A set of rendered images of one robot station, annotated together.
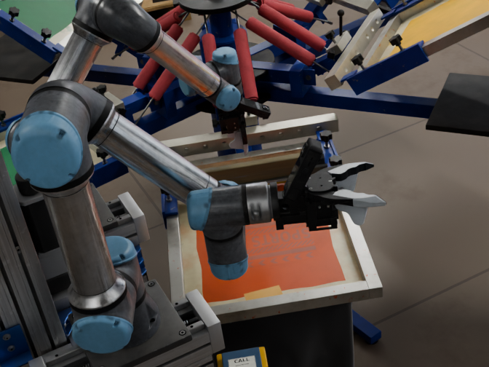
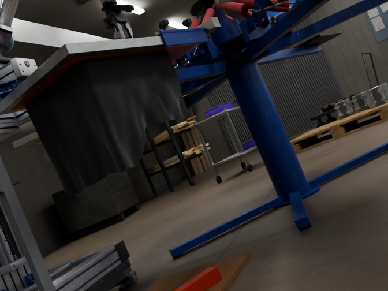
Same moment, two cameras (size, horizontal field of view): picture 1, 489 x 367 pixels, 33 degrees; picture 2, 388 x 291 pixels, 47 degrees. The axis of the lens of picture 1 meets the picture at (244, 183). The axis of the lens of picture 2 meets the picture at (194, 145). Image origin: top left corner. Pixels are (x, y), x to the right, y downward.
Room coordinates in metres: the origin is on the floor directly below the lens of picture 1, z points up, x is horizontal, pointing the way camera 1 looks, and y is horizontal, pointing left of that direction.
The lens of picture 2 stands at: (0.71, -1.52, 0.48)
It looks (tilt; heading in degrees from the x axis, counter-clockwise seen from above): 1 degrees up; 42
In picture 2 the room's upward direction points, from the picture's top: 23 degrees counter-clockwise
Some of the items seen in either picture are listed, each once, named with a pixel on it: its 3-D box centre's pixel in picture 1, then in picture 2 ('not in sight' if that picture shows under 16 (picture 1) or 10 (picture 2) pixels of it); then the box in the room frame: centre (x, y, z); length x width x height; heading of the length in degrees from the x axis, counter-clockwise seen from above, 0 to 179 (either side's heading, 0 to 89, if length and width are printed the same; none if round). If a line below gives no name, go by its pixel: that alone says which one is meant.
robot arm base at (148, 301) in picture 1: (123, 308); not in sight; (1.35, 0.31, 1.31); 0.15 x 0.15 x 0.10
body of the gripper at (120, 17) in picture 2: (231, 112); (113, 15); (2.24, 0.01, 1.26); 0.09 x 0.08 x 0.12; 92
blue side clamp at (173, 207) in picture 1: (169, 192); not in sight; (2.25, 0.25, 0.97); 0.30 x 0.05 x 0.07; 2
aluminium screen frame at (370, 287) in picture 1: (260, 223); (105, 71); (2.02, -0.03, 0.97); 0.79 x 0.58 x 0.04; 2
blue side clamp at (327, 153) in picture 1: (332, 166); (182, 38); (2.27, -0.30, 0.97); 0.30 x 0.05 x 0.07; 2
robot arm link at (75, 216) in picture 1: (80, 233); not in sight; (1.22, 0.32, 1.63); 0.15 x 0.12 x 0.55; 176
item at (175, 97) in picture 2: not in sight; (147, 105); (1.97, -0.24, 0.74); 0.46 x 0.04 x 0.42; 2
